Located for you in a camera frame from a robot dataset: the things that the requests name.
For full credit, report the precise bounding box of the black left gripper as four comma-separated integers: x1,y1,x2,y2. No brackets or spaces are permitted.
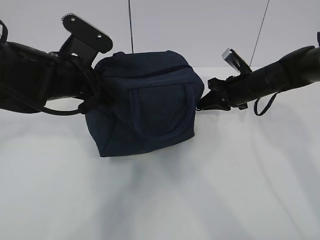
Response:
78,67,113,115

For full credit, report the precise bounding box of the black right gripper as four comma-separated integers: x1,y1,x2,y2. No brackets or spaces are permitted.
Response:
196,75,248,111

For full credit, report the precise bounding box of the navy blue fabric lunch bag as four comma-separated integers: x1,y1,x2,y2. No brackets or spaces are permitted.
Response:
85,50,205,157

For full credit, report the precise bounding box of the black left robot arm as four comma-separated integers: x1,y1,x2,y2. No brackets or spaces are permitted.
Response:
0,42,111,116

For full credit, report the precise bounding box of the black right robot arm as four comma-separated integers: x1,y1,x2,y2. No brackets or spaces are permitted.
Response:
196,45,320,116

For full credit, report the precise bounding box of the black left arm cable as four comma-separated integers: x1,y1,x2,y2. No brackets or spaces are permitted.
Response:
0,82,101,116

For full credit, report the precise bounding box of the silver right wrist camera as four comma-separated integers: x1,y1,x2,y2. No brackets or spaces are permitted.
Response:
221,48,252,75

